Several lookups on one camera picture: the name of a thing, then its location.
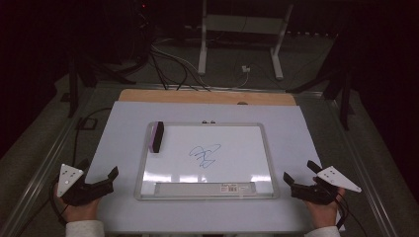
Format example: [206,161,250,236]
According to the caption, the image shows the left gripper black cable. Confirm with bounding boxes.
[48,107,113,227]

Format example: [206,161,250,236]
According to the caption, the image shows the black tripod stand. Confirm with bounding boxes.
[66,48,136,119]
[286,63,356,131]

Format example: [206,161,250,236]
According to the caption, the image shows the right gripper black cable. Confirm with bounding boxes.
[335,192,369,237]

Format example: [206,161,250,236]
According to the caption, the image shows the black floor cables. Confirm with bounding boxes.
[149,39,211,92]

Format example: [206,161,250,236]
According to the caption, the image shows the dark equipment with red light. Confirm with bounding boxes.
[129,0,156,63]

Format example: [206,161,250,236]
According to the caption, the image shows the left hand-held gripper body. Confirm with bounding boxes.
[56,163,115,207]

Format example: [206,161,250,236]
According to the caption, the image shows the person's left hand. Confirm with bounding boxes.
[53,182,102,225]

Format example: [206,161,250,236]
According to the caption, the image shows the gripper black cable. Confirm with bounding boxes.
[335,192,369,237]
[48,107,113,227]

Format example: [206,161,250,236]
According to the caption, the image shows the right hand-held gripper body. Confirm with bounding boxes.
[291,165,363,205]

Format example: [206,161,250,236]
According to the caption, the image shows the person's right hand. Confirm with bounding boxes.
[302,177,347,230]

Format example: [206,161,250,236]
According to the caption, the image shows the white plug with cable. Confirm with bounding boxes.
[210,64,252,91]

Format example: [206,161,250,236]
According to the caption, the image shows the white metal stand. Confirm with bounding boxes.
[197,0,294,81]

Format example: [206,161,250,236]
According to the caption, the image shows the large white sheet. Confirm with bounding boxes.
[84,101,346,234]

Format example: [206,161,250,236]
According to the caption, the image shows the purple and black whiteboard eraser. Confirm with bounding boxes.
[147,120,165,154]

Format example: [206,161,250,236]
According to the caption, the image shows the small black square plate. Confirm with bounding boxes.
[75,117,99,130]

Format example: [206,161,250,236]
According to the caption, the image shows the aluminium frame rail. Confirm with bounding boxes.
[0,86,97,237]
[324,97,398,237]

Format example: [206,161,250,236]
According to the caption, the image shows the silver-framed whiteboard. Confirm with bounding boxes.
[133,121,280,201]

